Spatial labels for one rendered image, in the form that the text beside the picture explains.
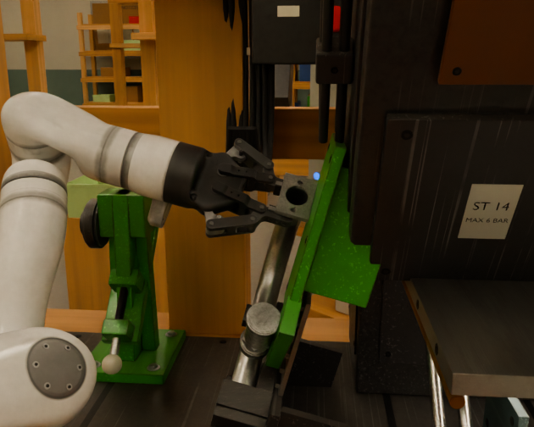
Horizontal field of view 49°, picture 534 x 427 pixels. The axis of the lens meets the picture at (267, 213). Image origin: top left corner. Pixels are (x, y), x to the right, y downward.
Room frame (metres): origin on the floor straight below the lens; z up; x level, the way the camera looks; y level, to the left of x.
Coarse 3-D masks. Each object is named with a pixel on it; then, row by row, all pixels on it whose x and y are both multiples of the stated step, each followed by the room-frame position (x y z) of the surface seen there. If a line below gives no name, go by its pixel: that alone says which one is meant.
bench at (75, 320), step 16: (48, 320) 1.02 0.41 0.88; (64, 320) 1.02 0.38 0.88; (80, 320) 1.02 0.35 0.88; (96, 320) 1.02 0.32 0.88; (160, 320) 1.02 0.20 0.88; (320, 320) 1.02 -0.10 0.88; (336, 320) 1.02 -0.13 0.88; (208, 336) 0.95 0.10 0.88; (224, 336) 0.95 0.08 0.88; (240, 336) 0.95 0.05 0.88; (304, 336) 0.95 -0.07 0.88; (320, 336) 0.95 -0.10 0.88; (336, 336) 0.95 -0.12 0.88
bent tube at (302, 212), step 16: (288, 176) 0.68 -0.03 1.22; (288, 192) 0.68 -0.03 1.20; (304, 192) 0.67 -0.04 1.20; (288, 208) 0.65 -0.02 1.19; (304, 208) 0.65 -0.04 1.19; (272, 240) 0.72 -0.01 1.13; (288, 240) 0.71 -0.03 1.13; (272, 256) 0.72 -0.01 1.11; (288, 256) 0.73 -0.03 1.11; (272, 272) 0.72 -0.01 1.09; (272, 288) 0.71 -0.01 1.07; (272, 304) 0.70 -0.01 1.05; (240, 352) 0.65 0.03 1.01; (240, 368) 0.63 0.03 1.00; (256, 368) 0.63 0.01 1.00
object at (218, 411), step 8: (216, 408) 0.58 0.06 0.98; (224, 408) 0.58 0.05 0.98; (216, 416) 0.57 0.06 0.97; (224, 416) 0.57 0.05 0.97; (232, 416) 0.57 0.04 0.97; (240, 416) 0.58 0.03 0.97; (248, 416) 0.58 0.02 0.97; (256, 416) 0.58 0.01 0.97; (216, 424) 0.60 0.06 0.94; (224, 424) 0.59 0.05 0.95; (232, 424) 0.58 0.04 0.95; (240, 424) 0.58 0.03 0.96; (248, 424) 0.57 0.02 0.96; (256, 424) 0.57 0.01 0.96; (264, 424) 0.57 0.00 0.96
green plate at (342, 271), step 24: (336, 144) 0.58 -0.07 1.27; (336, 168) 0.57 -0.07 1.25; (336, 192) 0.58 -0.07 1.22; (312, 216) 0.60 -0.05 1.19; (336, 216) 0.58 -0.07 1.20; (312, 240) 0.57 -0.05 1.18; (336, 240) 0.58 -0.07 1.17; (312, 264) 0.58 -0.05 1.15; (336, 264) 0.58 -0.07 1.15; (360, 264) 0.58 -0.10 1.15; (288, 288) 0.64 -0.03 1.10; (312, 288) 0.58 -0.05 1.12; (336, 288) 0.58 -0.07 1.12; (360, 288) 0.58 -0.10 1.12
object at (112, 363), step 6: (114, 342) 0.75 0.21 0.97; (114, 348) 0.75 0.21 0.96; (114, 354) 0.74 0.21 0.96; (108, 360) 0.73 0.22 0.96; (114, 360) 0.73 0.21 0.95; (120, 360) 0.74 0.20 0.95; (102, 366) 0.73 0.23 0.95; (108, 366) 0.72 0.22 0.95; (114, 366) 0.72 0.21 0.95; (120, 366) 0.73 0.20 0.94; (108, 372) 0.72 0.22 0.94; (114, 372) 0.73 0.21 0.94
